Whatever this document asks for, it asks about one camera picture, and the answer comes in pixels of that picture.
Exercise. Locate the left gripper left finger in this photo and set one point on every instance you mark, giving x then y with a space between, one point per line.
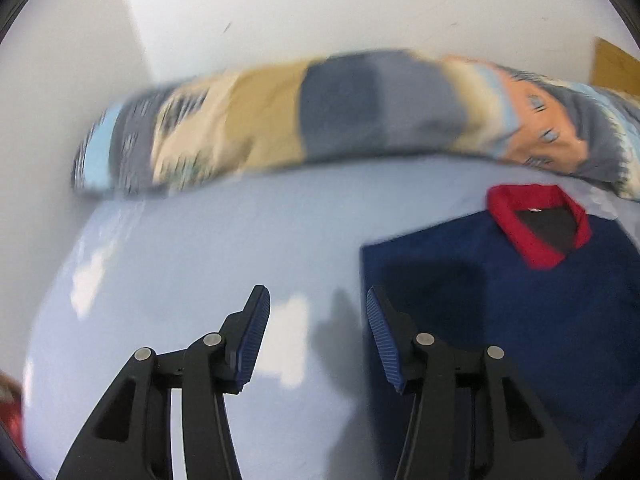
127 435

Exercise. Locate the rolled patchwork quilt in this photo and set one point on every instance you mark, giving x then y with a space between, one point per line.
364 104

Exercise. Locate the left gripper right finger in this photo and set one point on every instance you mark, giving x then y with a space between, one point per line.
472 416

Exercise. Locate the light blue cloud bedsheet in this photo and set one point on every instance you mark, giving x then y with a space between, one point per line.
162 272

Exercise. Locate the navy blue jacket red collar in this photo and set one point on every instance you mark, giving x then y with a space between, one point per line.
555 287

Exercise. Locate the wooden headboard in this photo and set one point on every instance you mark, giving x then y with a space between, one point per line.
614 69

